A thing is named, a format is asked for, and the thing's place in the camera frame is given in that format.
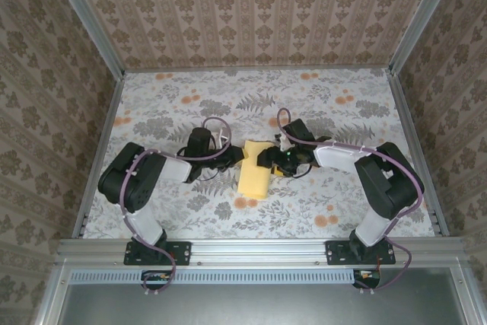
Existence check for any yellow cloth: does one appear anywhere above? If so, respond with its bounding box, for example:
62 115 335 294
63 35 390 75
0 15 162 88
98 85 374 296
236 139 275 202

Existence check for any floral table covering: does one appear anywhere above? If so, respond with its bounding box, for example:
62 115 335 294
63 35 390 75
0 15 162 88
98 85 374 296
81 68 437 241

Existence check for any grey metal panel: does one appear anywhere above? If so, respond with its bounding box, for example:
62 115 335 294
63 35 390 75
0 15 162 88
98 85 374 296
59 282 471 325

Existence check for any thin aluminium rail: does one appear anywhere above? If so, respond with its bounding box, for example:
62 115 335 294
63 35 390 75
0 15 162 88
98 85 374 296
122 66 393 74

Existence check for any wide aluminium frame rail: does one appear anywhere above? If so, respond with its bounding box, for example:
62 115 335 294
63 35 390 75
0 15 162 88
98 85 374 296
56 237 465 267

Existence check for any left aluminium side rail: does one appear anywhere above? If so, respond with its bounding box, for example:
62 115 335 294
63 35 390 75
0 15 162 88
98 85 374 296
71 72 126 239

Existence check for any aluminium side rail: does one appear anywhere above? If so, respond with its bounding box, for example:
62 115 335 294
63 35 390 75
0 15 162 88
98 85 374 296
390 69 450 237
71 72 126 239

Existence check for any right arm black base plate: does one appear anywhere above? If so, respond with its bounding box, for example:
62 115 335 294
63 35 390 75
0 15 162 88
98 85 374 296
326 240 396 266

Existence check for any grey slotted cable duct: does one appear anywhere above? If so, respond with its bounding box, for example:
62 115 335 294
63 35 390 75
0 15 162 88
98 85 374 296
70 268 381 285

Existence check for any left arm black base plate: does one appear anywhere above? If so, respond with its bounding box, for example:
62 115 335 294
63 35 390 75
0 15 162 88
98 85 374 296
123 240 191 266

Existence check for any right aluminium side rail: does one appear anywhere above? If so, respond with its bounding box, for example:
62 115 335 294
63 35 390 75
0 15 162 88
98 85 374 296
390 69 450 237

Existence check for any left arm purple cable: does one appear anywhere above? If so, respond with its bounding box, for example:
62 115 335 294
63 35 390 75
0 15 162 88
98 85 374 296
119 116 234 298

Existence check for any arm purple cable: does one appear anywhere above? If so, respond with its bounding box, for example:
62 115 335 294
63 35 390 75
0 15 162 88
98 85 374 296
276 107 425 295
119 116 234 298

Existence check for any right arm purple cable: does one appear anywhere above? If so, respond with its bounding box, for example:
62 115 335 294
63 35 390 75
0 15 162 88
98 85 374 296
276 107 425 295

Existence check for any right aluminium frame post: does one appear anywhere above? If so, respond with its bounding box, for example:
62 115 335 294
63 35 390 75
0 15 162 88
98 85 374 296
388 0 464 77

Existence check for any aluminium frame post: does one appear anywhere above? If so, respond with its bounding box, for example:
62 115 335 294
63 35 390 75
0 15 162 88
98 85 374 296
44 0 126 78
388 0 464 77

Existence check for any left aluminium frame post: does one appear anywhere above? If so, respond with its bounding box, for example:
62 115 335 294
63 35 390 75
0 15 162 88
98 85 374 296
44 0 126 78

